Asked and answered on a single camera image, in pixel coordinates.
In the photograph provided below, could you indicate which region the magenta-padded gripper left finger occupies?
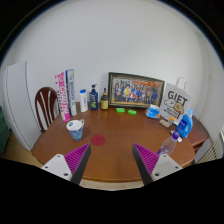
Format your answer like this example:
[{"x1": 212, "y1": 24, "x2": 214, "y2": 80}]
[{"x1": 40, "y1": 143, "x2": 92, "y2": 186}]

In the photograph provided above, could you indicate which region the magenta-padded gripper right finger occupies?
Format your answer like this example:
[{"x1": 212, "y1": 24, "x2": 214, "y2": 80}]
[{"x1": 131, "y1": 143, "x2": 184, "y2": 186}]

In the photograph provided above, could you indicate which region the clear purple-capped water bottle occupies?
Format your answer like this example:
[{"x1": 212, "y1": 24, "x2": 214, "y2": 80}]
[{"x1": 157, "y1": 131, "x2": 183, "y2": 156}]

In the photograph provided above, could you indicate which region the small beige snack packet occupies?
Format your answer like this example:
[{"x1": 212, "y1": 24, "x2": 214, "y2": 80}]
[{"x1": 158, "y1": 118, "x2": 172, "y2": 129}]

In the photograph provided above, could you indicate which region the flat round red coaster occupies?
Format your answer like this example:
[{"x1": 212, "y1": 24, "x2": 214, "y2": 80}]
[{"x1": 90, "y1": 134, "x2": 106, "y2": 147}]

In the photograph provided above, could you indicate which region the blue detergent bottle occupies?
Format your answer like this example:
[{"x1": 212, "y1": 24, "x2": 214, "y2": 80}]
[{"x1": 175, "y1": 108, "x2": 195, "y2": 139}]

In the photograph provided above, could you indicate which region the white radiator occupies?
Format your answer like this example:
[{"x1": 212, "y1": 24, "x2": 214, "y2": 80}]
[{"x1": 194, "y1": 138, "x2": 223, "y2": 164}]

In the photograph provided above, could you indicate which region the dark wooden chair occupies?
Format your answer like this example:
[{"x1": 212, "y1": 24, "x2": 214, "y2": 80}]
[{"x1": 34, "y1": 86, "x2": 61, "y2": 133}]

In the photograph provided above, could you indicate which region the white paper gift bag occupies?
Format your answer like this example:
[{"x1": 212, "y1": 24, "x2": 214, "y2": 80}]
[{"x1": 159, "y1": 76, "x2": 194, "y2": 126}]

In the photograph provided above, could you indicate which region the white bottle with blue cap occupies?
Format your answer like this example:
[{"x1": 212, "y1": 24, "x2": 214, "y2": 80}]
[{"x1": 79, "y1": 88, "x2": 89, "y2": 113}]

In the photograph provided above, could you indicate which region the white and blue shuttlecock tube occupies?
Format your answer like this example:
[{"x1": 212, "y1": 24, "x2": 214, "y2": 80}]
[{"x1": 65, "y1": 68, "x2": 78, "y2": 117}]

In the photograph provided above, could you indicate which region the white door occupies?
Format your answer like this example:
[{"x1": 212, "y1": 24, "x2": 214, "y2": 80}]
[{"x1": 2, "y1": 59, "x2": 43, "y2": 151}]

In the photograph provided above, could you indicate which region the dark blue pump bottle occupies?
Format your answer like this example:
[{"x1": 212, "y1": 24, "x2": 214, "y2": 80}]
[{"x1": 89, "y1": 83, "x2": 100, "y2": 111}]

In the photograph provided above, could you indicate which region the brown pump bottle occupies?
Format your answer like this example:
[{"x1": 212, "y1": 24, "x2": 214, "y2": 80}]
[{"x1": 100, "y1": 87, "x2": 110, "y2": 111}]

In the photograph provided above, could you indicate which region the framed group photo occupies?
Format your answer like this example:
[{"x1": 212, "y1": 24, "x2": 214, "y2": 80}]
[{"x1": 107, "y1": 71, "x2": 166, "y2": 110}]

